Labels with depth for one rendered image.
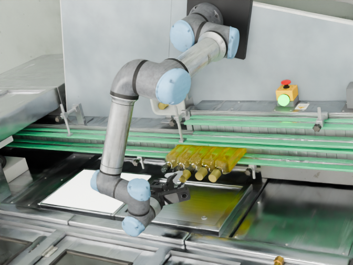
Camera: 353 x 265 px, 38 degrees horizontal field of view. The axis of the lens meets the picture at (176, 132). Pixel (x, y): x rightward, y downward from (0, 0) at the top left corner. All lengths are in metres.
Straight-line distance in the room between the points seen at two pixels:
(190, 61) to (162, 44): 0.63
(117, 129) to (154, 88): 0.21
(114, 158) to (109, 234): 0.43
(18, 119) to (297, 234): 1.45
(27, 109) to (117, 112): 1.04
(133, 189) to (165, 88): 0.35
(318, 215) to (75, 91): 1.41
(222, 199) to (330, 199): 0.41
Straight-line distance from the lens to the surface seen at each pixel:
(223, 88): 2.24
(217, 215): 1.95
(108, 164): 1.72
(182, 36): 1.95
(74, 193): 2.36
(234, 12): 2.09
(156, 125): 2.38
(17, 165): 2.78
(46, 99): 2.73
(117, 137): 1.69
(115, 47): 2.46
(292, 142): 1.99
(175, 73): 1.55
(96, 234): 2.06
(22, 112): 2.62
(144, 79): 1.58
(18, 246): 2.21
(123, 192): 1.71
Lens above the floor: 2.65
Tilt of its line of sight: 51 degrees down
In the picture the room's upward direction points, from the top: 132 degrees counter-clockwise
